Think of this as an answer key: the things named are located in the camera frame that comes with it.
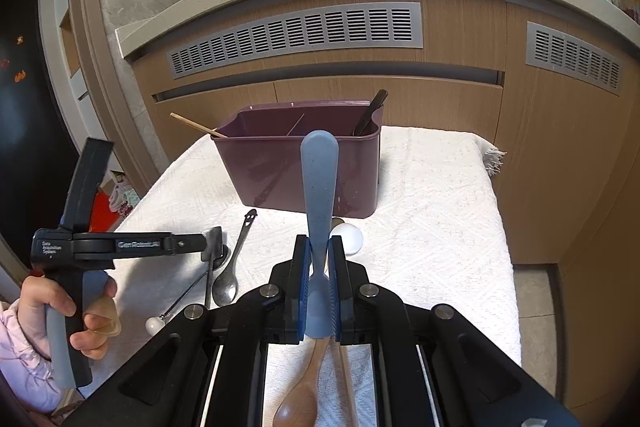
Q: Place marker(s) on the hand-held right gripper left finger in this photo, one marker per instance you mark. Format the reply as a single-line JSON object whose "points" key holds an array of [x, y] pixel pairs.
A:
{"points": [[303, 292]]}

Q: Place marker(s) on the purple utensil holder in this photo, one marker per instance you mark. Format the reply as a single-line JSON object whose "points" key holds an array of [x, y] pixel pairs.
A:
{"points": [[295, 167]]}

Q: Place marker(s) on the white ceramic spoon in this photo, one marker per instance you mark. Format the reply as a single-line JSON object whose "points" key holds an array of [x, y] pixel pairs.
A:
{"points": [[347, 237]]}

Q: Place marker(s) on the white textured cloth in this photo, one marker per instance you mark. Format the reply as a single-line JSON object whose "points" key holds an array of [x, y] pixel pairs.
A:
{"points": [[430, 237]]}

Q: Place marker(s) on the wooden chopstick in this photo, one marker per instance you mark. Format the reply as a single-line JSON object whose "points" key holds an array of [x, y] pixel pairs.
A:
{"points": [[197, 127], [347, 387]]}

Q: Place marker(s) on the wooden kitchen cabinet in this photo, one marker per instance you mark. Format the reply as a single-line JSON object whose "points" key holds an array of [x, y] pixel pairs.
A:
{"points": [[550, 157]]}

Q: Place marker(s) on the person's left hand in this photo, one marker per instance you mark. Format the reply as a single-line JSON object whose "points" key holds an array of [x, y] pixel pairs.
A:
{"points": [[55, 302]]}

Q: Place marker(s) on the small metal spoon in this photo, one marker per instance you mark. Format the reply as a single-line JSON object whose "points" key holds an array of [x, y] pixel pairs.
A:
{"points": [[220, 257]]}

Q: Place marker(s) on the black refrigerator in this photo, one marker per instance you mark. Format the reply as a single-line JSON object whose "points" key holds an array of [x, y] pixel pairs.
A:
{"points": [[25, 107]]}

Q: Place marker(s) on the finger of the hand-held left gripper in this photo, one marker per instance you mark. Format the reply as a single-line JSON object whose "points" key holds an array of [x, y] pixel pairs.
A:
{"points": [[150, 244]]}

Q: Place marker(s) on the blue speckled spatula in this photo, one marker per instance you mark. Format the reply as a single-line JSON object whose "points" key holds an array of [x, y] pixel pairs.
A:
{"points": [[318, 187]]}

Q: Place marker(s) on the dark brown spoon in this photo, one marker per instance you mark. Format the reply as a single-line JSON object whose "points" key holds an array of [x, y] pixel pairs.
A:
{"points": [[370, 114]]}

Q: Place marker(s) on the person's left forearm pink sleeve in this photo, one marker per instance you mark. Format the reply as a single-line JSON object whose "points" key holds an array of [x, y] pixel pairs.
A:
{"points": [[17, 357]]}

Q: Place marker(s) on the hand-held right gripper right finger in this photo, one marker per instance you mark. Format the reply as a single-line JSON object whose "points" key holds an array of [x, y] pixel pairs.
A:
{"points": [[335, 292]]}

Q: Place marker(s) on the metal stirrer with white ball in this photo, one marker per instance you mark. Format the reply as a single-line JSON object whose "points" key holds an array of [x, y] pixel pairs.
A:
{"points": [[153, 325]]}

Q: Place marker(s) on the short grey vent grille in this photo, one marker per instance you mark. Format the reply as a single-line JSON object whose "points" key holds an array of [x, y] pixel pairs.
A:
{"points": [[575, 57]]}

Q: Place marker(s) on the long grey vent grille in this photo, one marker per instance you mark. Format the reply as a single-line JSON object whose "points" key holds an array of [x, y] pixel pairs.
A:
{"points": [[300, 37]]}

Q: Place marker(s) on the wooden spoon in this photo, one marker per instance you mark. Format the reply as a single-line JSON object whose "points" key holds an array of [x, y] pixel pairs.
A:
{"points": [[300, 402]]}

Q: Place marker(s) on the large metal spoon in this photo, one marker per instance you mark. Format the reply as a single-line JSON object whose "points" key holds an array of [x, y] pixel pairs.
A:
{"points": [[227, 282]]}

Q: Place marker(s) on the red bag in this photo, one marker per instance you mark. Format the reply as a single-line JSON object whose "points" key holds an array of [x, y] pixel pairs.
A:
{"points": [[102, 207]]}

